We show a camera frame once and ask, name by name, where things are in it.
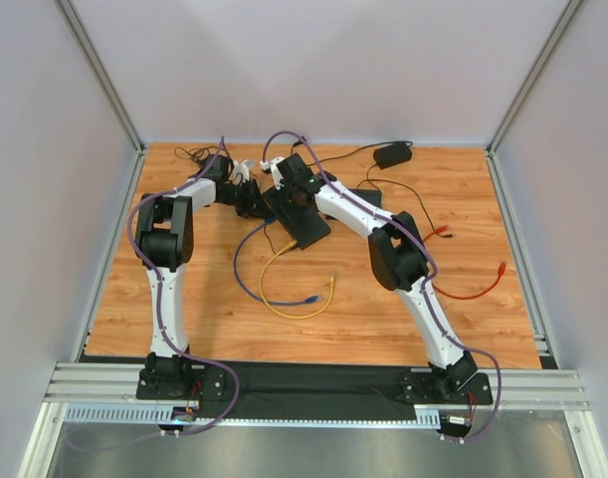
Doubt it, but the aluminium frame rail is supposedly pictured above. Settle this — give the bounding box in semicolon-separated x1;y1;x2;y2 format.
45;362;589;410

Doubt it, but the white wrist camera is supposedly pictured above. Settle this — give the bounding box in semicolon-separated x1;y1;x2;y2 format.
260;156;285;190
231;159;256;185

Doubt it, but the yellow ethernet cable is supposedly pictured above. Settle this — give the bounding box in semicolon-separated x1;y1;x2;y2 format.
257;240;338;320

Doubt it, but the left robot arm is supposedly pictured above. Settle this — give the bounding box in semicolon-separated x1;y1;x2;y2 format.
127;154;269;399

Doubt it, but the large black power adapter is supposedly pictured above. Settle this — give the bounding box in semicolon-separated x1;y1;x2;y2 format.
372;141;413;169

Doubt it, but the red ethernet cable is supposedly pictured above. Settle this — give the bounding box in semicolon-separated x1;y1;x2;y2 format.
421;224;507;301

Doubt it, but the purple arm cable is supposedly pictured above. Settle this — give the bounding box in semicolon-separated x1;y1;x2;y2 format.
64;134;241;452
262;129;504;445

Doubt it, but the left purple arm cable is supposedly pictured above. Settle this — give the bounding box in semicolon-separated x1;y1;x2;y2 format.
64;134;241;452

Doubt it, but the blue ethernet cable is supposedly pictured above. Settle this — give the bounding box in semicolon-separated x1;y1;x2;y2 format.
232;216;322;307

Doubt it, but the black network switch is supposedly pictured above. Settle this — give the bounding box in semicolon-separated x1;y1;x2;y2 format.
350;188;382;208
263;187;331;250

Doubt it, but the small adapter black cord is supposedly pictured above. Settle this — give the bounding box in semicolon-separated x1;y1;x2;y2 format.
173;144;278;255

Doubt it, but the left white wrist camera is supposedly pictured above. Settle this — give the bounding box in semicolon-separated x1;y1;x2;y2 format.
231;159;256;185

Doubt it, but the large adapter black cord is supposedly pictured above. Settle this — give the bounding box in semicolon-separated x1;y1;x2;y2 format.
290;140;434;235

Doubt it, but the grey slotted cable duct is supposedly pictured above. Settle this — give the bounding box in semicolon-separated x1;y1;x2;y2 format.
63;403;441;430

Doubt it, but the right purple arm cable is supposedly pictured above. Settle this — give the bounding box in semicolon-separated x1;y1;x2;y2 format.
262;129;504;445

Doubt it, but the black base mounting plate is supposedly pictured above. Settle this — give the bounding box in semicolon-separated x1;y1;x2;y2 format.
142;362;494;417

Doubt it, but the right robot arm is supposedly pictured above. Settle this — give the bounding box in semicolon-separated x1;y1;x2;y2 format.
264;153;478;394

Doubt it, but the small black power adapter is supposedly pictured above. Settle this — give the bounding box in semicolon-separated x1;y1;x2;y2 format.
197;154;219;171

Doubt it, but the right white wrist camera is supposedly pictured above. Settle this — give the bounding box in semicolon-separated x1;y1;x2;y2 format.
260;156;285;190

